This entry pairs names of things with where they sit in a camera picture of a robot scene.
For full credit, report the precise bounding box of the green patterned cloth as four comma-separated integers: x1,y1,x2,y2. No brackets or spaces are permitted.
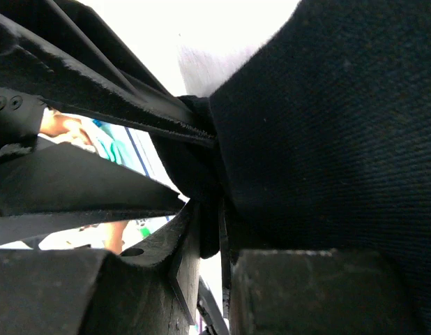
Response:
90,119,133,167

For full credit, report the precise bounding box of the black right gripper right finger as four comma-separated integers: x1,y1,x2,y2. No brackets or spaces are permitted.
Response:
218,200,425,334

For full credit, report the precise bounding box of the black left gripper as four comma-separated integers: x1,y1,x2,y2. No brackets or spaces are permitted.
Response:
0,1,215,245

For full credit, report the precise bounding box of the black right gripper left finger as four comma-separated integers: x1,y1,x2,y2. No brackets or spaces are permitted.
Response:
0,201,199,334

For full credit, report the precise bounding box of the black sock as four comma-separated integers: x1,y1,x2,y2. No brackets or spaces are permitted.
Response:
152,1,431,334

